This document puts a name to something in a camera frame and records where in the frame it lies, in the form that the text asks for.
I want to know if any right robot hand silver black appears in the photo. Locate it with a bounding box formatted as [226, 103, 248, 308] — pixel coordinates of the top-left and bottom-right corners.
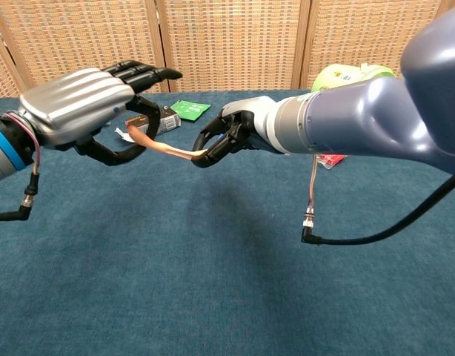
[191, 95, 288, 168]

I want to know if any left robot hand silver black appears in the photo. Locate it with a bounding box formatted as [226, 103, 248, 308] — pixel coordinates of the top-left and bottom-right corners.
[19, 59, 183, 167]

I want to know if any peach sausage-shaped stick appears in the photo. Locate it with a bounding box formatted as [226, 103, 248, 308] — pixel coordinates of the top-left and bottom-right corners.
[126, 125, 210, 162]

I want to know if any woven bamboo screen panel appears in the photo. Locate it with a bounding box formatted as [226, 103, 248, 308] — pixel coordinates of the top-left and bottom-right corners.
[155, 0, 312, 93]
[0, 0, 171, 98]
[0, 10, 39, 99]
[292, 0, 454, 90]

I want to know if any green foil packet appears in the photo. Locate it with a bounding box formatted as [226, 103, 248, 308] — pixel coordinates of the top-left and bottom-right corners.
[169, 99, 212, 122]

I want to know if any red wrapped candy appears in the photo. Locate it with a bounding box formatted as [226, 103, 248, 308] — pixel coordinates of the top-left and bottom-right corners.
[318, 154, 347, 171]

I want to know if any black and grey carton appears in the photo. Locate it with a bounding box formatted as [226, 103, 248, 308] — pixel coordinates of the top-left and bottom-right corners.
[114, 105, 182, 144]

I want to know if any light green plastic bucket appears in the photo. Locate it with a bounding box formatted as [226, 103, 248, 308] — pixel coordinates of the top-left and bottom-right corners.
[310, 63, 397, 93]

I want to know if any blue felt table cloth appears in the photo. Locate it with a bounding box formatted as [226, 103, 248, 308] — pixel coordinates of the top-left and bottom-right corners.
[0, 87, 455, 356]

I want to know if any left wrist cable with connector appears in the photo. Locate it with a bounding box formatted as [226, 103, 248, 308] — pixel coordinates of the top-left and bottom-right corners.
[0, 113, 42, 223]

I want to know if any wrist cable with connector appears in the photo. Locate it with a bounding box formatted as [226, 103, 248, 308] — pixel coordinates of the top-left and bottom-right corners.
[300, 154, 455, 246]
[0, 113, 42, 223]

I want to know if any right wrist cable with connector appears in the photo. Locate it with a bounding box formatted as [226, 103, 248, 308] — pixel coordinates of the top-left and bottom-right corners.
[300, 154, 455, 246]

